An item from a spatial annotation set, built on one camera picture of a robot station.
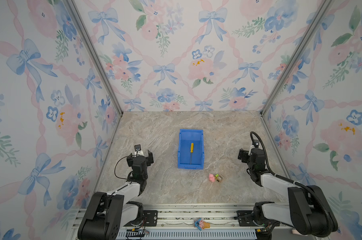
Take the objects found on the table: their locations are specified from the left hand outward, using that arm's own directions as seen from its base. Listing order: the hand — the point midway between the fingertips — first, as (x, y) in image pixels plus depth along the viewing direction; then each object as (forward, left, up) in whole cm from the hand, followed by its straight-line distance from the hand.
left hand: (140, 150), depth 88 cm
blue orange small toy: (-36, -34, -6) cm, 50 cm away
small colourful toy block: (-14, -45, -6) cm, 48 cm away
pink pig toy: (-13, -41, -6) cm, 44 cm away
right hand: (+2, -66, -2) cm, 66 cm away
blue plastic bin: (+19, -28, -12) cm, 36 cm away
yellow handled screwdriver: (+9, -31, -8) cm, 33 cm away
